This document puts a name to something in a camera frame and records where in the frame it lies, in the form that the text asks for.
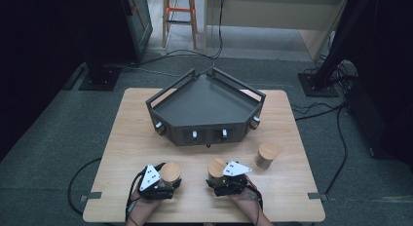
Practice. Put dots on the grey tape strip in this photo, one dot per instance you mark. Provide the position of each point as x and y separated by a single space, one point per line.
316 196
92 196

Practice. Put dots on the dark corner shelf rack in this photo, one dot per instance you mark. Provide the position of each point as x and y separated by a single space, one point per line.
207 102

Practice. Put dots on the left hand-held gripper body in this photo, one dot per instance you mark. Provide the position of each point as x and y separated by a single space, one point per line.
149 180

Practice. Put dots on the black stand with base plate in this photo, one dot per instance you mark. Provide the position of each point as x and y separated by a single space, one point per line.
316 84
100 78

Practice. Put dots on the light wooden cabinet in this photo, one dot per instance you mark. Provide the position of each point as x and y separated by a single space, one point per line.
276 11

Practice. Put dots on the glass jar with wooden lid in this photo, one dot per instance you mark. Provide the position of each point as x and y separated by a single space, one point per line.
170 172
267 154
216 169

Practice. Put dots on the leaning dark panel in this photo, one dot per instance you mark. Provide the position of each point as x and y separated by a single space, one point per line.
141 24

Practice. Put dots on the person's right hand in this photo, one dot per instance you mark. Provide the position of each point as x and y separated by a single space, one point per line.
245 200

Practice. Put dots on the person's left hand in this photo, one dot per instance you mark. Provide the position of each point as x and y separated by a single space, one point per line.
144 206

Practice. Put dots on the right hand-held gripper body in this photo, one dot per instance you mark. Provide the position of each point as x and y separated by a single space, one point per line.
232 183

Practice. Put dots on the wooden step ladder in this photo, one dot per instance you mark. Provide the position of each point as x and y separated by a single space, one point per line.
180 10

